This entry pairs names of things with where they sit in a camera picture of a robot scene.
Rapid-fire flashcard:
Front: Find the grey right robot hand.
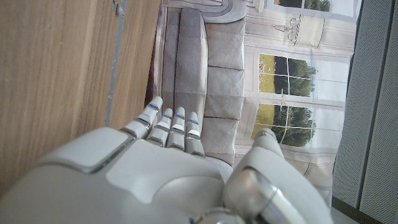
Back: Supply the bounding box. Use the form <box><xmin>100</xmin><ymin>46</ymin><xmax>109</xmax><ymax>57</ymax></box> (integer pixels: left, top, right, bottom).
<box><xmin>0</xmin><ymin>95</ymin><xmax>335</xmax><ymax>224</ymax></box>

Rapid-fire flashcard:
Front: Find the grey tape outline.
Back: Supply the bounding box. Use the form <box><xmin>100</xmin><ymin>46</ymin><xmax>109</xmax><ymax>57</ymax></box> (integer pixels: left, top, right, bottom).
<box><xmin>104</xmin><ymin>0</ymin><xmax>129</xmax><ymax>127</ymax></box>

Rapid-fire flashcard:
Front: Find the printed living room backdrop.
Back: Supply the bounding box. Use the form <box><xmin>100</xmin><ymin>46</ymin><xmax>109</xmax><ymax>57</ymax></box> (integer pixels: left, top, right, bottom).
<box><xmin>144</xmin><ymin>0</ymin><xmax>363</xmax><ymax>212</ymax></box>

